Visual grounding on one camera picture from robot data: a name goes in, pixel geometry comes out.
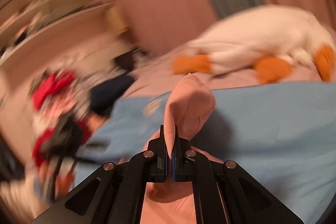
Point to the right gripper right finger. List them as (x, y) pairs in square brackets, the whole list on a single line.
[(225, 192)]

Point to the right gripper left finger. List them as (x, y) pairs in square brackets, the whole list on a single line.
[(112, 193)]

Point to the pink hooded jacket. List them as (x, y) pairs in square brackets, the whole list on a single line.
[(188, 107)]

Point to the person's left hand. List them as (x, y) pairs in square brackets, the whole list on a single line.
[(64, 180)]

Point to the navy folded garment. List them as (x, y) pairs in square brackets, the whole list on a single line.
[(103, 96)]

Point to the red knit garment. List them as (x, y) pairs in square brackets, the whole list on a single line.
[(51, 99)]

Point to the blue floral duvet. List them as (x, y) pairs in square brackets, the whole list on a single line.
[(282, 134)]

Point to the pink bed sheet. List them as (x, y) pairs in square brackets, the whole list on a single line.
[(156, 77)]

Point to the white goose plush toy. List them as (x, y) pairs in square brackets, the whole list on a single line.
[(271, 39)]

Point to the white wall shelf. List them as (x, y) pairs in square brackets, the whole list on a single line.
[(25, 24)]

